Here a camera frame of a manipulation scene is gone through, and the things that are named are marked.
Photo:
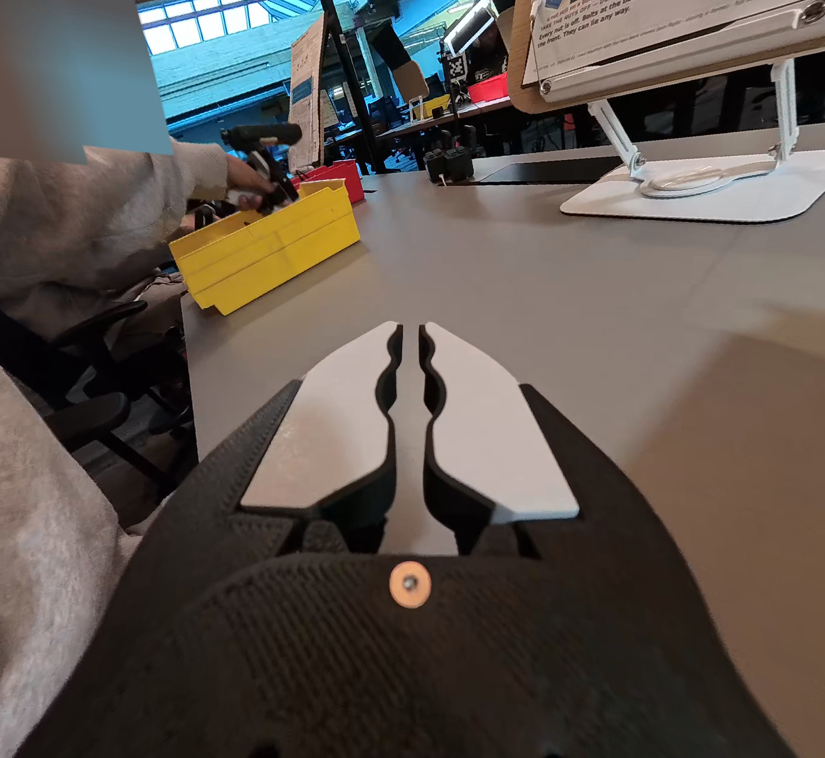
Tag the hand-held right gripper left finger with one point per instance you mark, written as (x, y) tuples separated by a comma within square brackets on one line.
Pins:
[(316, 436)]

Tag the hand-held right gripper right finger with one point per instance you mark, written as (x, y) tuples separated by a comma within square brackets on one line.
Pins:
[(496, 442)]

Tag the yellow plastic bin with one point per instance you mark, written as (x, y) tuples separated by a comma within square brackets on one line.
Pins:
[(271, 255)]

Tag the person's left forearm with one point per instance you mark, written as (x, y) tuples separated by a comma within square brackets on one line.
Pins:
[(96, 223)]

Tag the grey desk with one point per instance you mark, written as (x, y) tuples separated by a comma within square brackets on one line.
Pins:
[(515, 268)]

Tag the black desk panel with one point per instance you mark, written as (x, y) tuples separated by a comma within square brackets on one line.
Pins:
[(548, 171)]

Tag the person's left hand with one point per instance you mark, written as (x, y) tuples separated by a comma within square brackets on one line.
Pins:
[(243, 178)]

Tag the cardboard panel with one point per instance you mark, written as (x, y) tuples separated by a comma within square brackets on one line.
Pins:
[(306, 94)]

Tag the red plastic bin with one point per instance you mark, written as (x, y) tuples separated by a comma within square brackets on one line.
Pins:
[(341, 181)]

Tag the small yellow bin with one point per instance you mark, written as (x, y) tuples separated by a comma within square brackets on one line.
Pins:
[(437, 107)]

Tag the black power socket block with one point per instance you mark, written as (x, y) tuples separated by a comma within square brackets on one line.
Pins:
[(451, 164)]

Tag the small red bin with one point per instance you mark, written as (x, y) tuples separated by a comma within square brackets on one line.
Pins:
[(488, 87)]

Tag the black office chair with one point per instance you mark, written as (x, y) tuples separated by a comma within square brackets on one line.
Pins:
[(84, 416)]

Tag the wooden backing board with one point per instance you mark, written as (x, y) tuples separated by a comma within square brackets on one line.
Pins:
[(523, 29)]

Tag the person's grey sweatshirt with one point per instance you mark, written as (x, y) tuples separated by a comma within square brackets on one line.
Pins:
[(51, 545)]

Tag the white tilting stand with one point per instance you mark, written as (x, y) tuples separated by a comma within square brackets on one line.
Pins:
[(709, 197)]

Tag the black steel post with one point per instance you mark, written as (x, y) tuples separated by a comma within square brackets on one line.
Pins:
[(335, 29)]

